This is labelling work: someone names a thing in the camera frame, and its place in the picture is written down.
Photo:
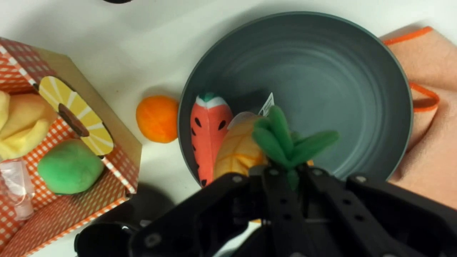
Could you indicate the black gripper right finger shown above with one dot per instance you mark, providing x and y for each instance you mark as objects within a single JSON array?
[{"x": 371, "y": 223}]

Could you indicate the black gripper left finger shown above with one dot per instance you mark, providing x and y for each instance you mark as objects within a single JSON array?
[{"x": 204, "y": 223}]

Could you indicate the pineapple plush toy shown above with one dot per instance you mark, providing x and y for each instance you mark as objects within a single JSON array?
[{"x": 243, "y": 144}]

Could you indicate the watermelon slice plush toy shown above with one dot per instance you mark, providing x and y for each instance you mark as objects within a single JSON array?
[{"x": 208, "y": 133}]

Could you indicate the round orange plush toy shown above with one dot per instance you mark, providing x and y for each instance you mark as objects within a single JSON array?
[{"x": 157, "y": 118}]

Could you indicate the green round plush toy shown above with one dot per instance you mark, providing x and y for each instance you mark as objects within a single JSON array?
[{"x": 70, "y": 167}]

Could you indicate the dark grey plate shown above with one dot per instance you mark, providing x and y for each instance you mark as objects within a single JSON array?
[{"x": 323, "y": 71}]

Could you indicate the yellow and white plush toy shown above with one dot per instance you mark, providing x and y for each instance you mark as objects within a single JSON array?
[{"x": 23, "y": 126}]

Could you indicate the peach orange cloth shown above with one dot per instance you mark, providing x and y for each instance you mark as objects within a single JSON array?
[{"x": 437, "y": 118}]

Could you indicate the red checkered cardboard box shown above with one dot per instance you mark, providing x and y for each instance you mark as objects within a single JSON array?
[{"x": 57, "y": 214}]

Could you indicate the clear plastic tag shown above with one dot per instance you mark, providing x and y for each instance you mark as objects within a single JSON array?
[{"x": 14, "y": 187}]

